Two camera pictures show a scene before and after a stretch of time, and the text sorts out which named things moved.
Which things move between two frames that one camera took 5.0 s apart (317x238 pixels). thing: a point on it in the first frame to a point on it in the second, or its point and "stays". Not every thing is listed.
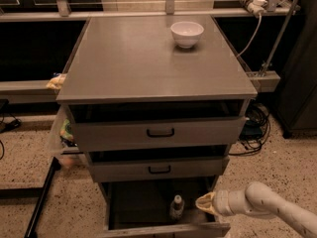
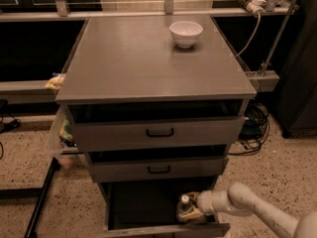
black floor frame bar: [34, 192] stays
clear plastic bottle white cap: [177, 198] to [183, 206]
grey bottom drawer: [140, 207] stays
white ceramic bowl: [186, 34] stays
